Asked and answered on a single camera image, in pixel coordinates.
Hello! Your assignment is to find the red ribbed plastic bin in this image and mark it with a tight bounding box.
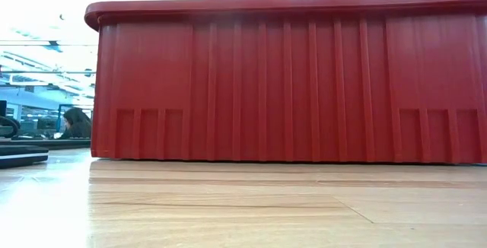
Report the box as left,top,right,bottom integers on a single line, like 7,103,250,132
84,0,487,164

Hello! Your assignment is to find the person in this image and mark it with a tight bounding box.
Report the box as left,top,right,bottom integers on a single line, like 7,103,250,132
60,107,93,140

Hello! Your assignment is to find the black cable loop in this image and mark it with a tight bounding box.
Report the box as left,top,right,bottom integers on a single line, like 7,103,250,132
0,115,21,139

